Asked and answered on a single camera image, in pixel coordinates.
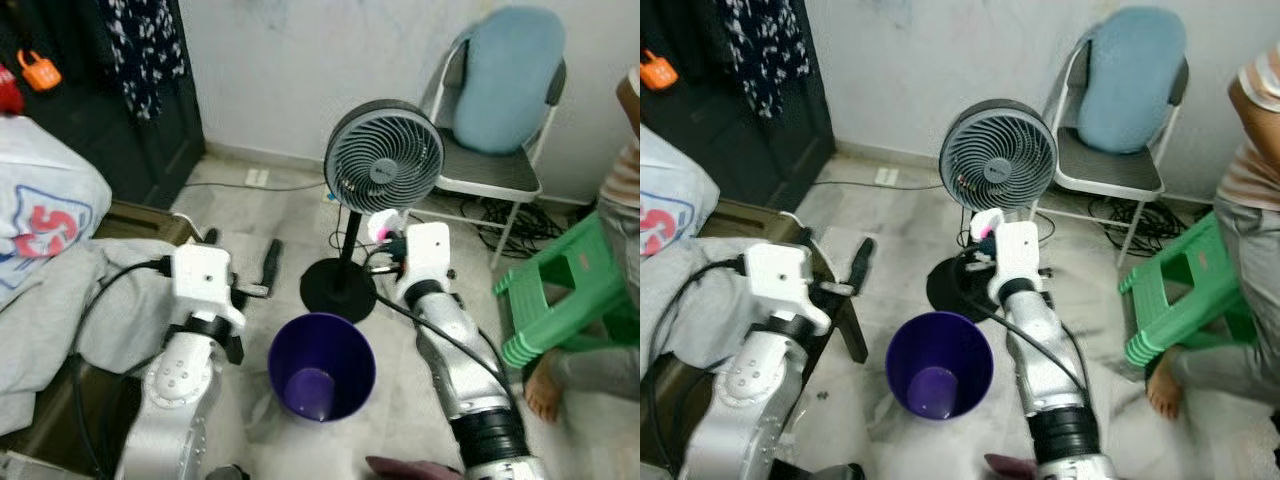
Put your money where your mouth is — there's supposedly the black floor cable tangle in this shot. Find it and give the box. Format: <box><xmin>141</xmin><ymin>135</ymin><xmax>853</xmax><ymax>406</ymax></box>
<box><xmin>1040</xmin><ymin>195</ymin><xmax>1171</xmax><ymax>261</ymax></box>
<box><xmin>440</xmin><ymin>195</ymin><xmax>561</xmax><ymax>261</ymax></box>

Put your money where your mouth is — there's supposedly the white pillow with red print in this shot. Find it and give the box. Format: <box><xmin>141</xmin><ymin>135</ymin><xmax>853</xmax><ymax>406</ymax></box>
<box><xmin>0</xmin><ymin>115</ymin><xmax>113</xmax><ymax>291</ymax></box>
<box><xmin>640</xmin><ymin>125</ymin><xmax>723</xmax><ymax>266</ymax></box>

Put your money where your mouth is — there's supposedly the purple waste bin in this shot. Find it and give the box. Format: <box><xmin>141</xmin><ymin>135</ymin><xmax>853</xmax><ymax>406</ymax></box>
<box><xmin>885</xmin><ymin>310</ymin><xmax>996</xmax><ymax>421</ymax></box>
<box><xmin>267</xmin><ymin>312</ymin><xmax>378</xmax><ymax>423</ymax></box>

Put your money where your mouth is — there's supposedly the green plastic stool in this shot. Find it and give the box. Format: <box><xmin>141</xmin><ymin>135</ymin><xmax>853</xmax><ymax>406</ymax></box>
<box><xmin>1118</xmin><ymin>210</ymin><xmax>1261</xmax><ymax>369</ymax></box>
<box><xmin>492</xmin><ymin>210</ymin><xmax>641</xmax><ymax>369</ymax></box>

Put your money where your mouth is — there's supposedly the white metal folding chair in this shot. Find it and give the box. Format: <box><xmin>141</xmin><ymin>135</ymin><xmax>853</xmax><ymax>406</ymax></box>
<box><xmin>1040</xmin><ymin>25</ymin><xmax>1191</xmax><ymax>271</ymax></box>
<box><xmin>420</xmin><ymin>25</ymin><xmax>568</xmax><ymax>271</ymax></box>

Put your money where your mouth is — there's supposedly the dark floral garment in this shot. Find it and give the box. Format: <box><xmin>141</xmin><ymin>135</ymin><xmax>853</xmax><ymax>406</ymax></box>
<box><xmin>725</xmin><ymin>0</ymin><xmax>813</xmax><ymax>121</ymax></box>
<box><xmin>100</xmin><ymin>0</ymin><xmax>188</xmax><ymax>121</ymax></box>

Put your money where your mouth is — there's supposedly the person in grey trousers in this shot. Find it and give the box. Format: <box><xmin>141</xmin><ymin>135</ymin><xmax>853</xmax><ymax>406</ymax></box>
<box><xmin>523</xmin><ymin>70</ymin><xmax>641</xmax><ymax>423</ymax></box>
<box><xmin>1145</xmin><ymin>45</ymin><xmax>1280</xmax><ymax>421</ymax></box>

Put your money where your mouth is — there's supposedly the black wardrobe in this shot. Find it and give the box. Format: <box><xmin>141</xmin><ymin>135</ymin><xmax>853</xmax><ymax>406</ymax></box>
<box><xmin>0</xmin><ymin>0</ymin><xmax>206</xmax><ymax>211</ymax></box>
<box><xmin>640</xmin><ymin>0</ymin><xmax>836</xmax><ymax>211</ymax></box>

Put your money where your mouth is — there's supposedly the grey cloth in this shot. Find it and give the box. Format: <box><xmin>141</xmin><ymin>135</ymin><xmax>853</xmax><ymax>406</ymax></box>
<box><xmin>0</xmin><ymin>238</ymin><xmax>201</xmax><ymax>436</ymax></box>
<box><xmin>640</xmin><ymin>238</ymin><xmax>791</xmax><ymax>401</ymax></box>

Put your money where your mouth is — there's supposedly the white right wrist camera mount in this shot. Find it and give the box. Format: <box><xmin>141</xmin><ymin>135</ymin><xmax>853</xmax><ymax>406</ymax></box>
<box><xmin>400</xmin><ymin>222</ymin><xmax>453</xmax><ymax>301</ymax></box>
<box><xmin>988</xmin><ymin>222</ymin><xmax>1041</xmax><ymax>301</ymax></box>

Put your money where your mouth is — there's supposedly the red cloth item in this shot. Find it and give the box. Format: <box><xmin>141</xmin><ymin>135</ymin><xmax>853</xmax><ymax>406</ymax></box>
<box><xmin>0</xmin><ymin>65</ymin><xmax>26</xmax><ymax>116</ymax></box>

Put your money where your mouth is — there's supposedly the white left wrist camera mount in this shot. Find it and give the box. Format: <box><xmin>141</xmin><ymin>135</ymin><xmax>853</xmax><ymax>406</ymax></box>
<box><xmin>745</xmin><ymin>243</ymin><xmax>833</xmax><ymax>336</ymax></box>
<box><xmin>172</xmin><ymin>243</ymin><xmax>246</xmax><ymax>331</ymax></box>

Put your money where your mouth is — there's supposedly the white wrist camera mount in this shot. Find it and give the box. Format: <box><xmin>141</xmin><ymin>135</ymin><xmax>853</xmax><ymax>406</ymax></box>
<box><xmin>400</xmin><ymin>222</ymin><xmax>453</xmax><ymax>301</ymax></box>
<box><xmin>745</xmin><ymin>243</ymin><xmax>833</xmax><ymax>336</ymax></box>
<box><xmin>172</xmin><ymin>243</ymin><xmax>246</xmax><ymax>331</ymax></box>
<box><xmin>988</xmin><ymin>222</ymin><xmax>1041</xmax><ymax>301</ymax></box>

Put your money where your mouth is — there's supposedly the grey pedestal fan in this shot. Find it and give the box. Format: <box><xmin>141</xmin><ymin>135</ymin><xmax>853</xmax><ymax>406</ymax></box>
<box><xmin>300</xmin><ymin>98</ymin><xmax>446</xmax><ymax>324</ymax></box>
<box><xmin>925</xmin><ymin>98</ymin><xmax>1058</xmax><ymax>323</ymax></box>

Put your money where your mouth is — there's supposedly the maroon cloth item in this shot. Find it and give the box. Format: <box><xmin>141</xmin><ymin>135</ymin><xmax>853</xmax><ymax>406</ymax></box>
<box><xmin>365</xmin><ymin>455</ymin><xmax>463</xmax><ymax>480</ymax></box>
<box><xmin>985</xmin><ymin>453</ymin><xmax>1046</xmax><ymax>480</ymax></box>

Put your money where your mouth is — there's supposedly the light blue cushion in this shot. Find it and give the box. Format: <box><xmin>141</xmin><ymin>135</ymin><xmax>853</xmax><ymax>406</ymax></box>
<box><xmin>452</xmin><ymin>7</ymin><xmax>567</xmax><ymax>156</ymax></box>
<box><xmin>1077</xmin><ymin>7</ymin><xmax>1189</xmax><ymax>156</ymax></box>

